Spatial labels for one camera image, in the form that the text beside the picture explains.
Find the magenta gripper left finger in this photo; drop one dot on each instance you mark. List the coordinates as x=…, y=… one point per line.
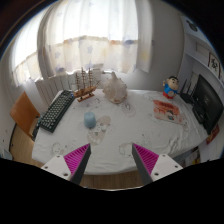
x=70, y=167

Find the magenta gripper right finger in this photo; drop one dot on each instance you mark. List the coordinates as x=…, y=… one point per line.
x=152, y=166

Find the light blue computer mouse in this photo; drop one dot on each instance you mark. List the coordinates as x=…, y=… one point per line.
x=89, y=120

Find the red illustrated mouse pad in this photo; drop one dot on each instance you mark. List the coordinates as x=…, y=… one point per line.
x=167, y=112

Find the black computer monitor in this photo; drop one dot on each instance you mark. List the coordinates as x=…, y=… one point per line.
x=207, y=105

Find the black mechanical keyboard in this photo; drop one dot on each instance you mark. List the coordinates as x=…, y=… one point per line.
x=56, y=111

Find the white patterned tablecloth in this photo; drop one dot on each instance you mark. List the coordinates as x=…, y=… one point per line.
x=118, y=126

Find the wooden chair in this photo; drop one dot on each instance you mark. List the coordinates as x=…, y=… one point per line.
x=23, y=112

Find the wooden model sailing ship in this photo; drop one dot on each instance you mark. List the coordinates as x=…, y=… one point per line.
x=86, y=84

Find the white radiator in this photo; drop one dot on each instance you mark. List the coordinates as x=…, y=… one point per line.
x=48, y=88

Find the cartoon boy figurine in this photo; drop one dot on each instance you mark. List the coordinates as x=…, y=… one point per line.
x=170, y=87

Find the framed calligraphy picture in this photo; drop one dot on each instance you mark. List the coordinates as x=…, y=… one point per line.
x=214, y=65

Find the sheer white curtain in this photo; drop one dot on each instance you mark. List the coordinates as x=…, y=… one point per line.
x=69, y=35

